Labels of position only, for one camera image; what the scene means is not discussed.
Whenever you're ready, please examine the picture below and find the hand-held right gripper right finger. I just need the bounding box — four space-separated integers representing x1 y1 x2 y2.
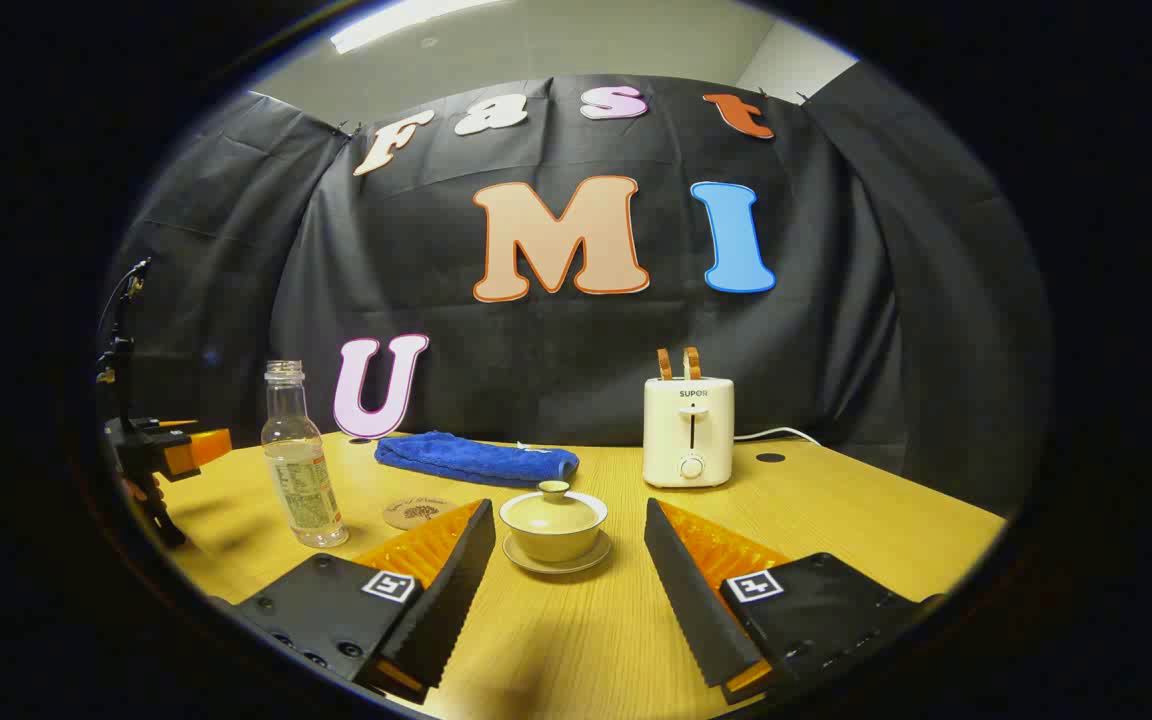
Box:
644 497 947 706

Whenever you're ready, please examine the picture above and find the white toaster cable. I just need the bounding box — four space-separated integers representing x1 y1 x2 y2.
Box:
733 427 823 448

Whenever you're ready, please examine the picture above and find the clear plastic water bottle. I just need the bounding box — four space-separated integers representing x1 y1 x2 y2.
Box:
261 360 349 549

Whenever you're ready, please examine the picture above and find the black backdrop cloth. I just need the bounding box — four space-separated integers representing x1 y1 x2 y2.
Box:
101 72 1052 521

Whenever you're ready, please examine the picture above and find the yellow teacup lid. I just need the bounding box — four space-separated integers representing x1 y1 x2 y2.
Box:
499 480 609 533

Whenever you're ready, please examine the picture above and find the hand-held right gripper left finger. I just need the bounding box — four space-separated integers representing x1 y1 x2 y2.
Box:
211 497 497 706

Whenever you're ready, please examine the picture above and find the yellow ceramic teacup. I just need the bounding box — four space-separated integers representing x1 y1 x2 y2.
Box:
502 520 605 563

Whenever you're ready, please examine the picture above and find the blue towel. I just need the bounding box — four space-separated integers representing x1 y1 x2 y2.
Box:
374 431 580 489

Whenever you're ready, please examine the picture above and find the yellow ceramic saucer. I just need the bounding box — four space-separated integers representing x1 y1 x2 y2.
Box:
502 532 613 576

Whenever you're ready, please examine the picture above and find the cream white toaster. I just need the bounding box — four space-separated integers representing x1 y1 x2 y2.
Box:
642 376 735 489

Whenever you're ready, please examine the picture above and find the round cork coaster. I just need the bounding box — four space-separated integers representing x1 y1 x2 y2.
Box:
383 495 459 531

